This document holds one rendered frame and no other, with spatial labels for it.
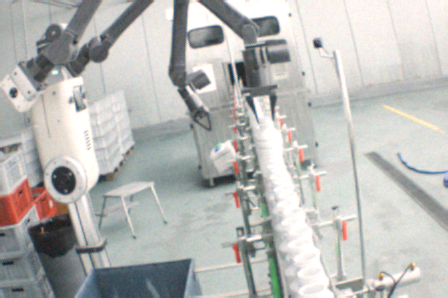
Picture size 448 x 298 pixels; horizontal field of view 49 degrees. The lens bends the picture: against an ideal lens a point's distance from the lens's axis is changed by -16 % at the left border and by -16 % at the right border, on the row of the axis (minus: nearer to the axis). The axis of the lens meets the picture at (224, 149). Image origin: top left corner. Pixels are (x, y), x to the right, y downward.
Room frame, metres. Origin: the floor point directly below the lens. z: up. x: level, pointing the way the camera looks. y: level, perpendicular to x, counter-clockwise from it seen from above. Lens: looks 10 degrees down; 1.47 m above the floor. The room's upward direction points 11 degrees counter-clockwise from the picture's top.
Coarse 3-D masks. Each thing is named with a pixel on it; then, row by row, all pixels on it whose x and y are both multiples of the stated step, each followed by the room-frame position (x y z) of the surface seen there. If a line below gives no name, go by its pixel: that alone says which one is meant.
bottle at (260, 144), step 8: (264, 120) 1.50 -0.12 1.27; (264, 128) 1.50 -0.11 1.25; (272, 128) 1.51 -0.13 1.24; (264, 136) 1.49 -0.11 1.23; (272, 136) 1.49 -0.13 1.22; (280, 136) 1.50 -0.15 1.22; (256, 144) 1.51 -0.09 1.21; (264, 144) 1.49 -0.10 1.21; (272, 144) 1.48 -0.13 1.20; (280, 144) 1.50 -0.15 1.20; (264, 152) 1.49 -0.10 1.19; (272, 152) 1.49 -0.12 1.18; (280, 152) 1.50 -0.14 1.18; (264, 160) 1.50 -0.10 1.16; (264, 168) 1.50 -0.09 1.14; (264, 176) 1.50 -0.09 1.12
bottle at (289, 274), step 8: (296, 240) 0.83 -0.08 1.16; (304, 240) 0.82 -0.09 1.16; (288, 248) 0.81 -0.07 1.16; (296, 248) 0.79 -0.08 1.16; (304, 248) 0.79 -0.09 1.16; (288, 256) 0.81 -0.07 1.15; (288, 272) 0.80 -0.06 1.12; (288, 280) 0.80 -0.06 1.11; (288, 288) 0.80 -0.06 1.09; (288, 296) 0.80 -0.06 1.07
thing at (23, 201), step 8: (24, 184) 3.81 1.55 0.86; (16, 192) 3.54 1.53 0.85; (24, 192) 3.74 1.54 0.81; (0, 200) 3.34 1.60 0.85; (8, 200) 3.34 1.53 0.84; (16, 200) 3.48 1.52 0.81; (24, 200) 3.69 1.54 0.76; (32, 200) 3.90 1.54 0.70; (0, 208) 3.34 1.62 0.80; (8, 208) 3.34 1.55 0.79; (16, 208) 3.43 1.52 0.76; (24, 208) 3.63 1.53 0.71; (0, 216) 3.34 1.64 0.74; (8, 216) 3.35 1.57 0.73; (16, 216) 3.37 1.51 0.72; (0, 224) 3.33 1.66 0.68; (8, 224) 3.34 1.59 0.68
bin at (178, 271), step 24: (144, 264) 1.45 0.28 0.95; (168, 264) 1.45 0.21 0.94; (192, 264) 1.39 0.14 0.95; (240, 264) 1.37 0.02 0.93; (96, 288) 1.43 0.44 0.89; (120, 288) 1.45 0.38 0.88; (144, 288) 1.45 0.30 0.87; (168, 288) 1.45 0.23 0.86; (192, 288) 1.30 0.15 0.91; (264, 288) 1.18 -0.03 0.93
